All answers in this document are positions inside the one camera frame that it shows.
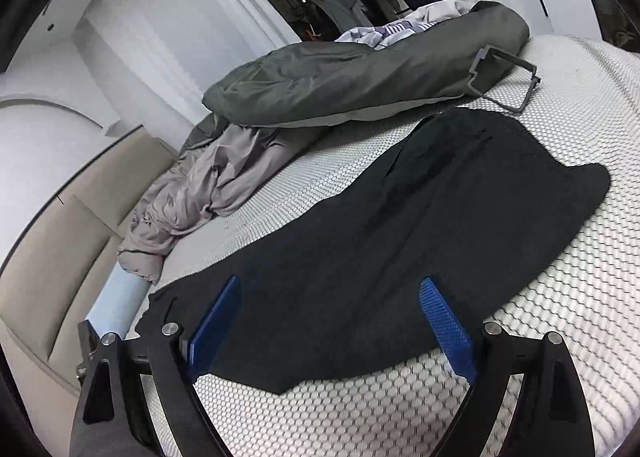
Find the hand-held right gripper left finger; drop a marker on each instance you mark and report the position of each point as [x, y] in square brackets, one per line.
[215, 327]

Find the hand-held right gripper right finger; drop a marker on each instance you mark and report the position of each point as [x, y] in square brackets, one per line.
[447, 327]

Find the black pants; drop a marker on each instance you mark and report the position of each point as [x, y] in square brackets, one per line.
[375, 247]

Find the light blue roll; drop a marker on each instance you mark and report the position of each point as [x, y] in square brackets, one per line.
[120, 302]

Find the white honeycomb mattress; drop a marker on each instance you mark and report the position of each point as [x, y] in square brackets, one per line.
[575, 317]

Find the light grey crumpled sheet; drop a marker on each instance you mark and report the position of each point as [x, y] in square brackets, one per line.
[210, 187]

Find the beige padded headboard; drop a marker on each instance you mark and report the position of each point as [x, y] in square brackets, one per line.
[50, 277]

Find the olive green jacket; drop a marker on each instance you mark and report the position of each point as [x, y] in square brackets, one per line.
[350, 77]

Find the white striped cloth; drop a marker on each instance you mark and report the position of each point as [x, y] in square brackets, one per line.
[395, 29]

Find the grey plastic frame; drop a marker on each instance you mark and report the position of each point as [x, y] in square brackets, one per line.
[477, 68]

